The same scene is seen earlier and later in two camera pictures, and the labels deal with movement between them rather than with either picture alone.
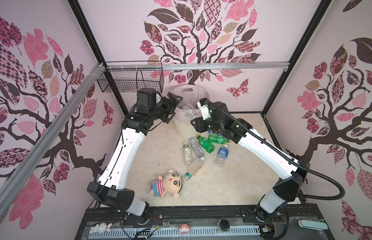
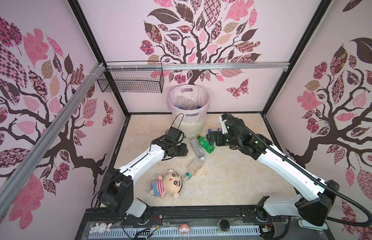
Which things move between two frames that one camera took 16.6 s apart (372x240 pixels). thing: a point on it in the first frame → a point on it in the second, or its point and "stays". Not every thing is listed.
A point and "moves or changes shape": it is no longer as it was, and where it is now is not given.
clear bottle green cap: [186, 178] stays
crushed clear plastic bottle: [189, 110] moves or changes shape
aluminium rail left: [8, 187] stays
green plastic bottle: [208, 145] stays
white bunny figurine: [100, 228] stays
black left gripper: [171, 106] → [183, 151]
